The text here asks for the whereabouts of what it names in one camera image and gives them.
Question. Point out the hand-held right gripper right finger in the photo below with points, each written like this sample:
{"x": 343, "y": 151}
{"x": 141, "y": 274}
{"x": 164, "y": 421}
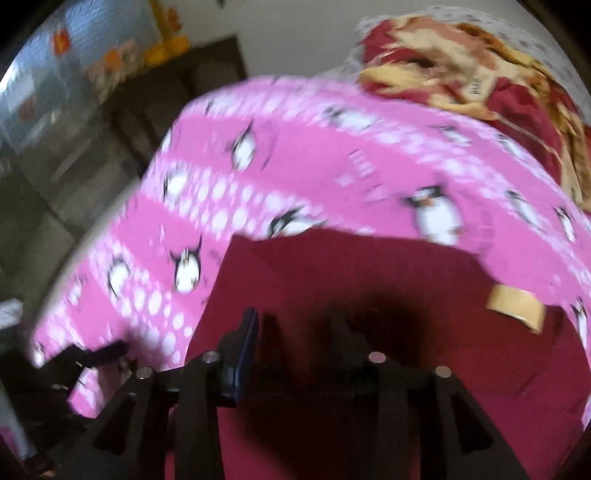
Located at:
{"x": 392, "y": 392}

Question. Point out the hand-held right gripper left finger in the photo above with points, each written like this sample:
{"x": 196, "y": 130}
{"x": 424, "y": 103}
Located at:
{"x": 250, "y": 333}

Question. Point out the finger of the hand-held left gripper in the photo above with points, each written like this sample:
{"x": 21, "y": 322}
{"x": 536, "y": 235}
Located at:
{"x": 104, "y": 353}

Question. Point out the maroon cloth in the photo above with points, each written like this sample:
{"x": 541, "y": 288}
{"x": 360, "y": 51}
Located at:
{"x": 415, "y": 323}

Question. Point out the pink penguin print blanket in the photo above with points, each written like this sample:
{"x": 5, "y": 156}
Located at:
{"x": 323, "y": 157}

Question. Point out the dark wooden cabinet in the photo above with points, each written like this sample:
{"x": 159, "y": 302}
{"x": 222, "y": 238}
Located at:
{"x": 152, "y": 97}

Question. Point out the yellow toy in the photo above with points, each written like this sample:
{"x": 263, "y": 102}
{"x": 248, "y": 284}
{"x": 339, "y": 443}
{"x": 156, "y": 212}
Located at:
{"x": 164, "y": 44}

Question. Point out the red and yellow floral blanket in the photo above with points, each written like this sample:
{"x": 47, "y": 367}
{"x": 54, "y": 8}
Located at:
{"x": 485, "y": 78}

